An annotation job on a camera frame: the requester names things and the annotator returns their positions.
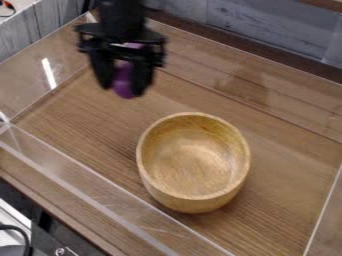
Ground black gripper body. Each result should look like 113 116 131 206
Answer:
75 0 167 69

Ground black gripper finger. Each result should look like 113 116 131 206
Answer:
131 60 154 97
90 50 115 90

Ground purple toy eggplant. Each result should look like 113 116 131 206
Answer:
111 41 146 100

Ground oval wooden bowl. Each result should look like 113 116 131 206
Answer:
137 112 252 214

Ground clear acrylic enclosure walls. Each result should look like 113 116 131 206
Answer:
0 24 342 256

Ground black cable bottom left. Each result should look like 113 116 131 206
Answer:
0 223 32 256

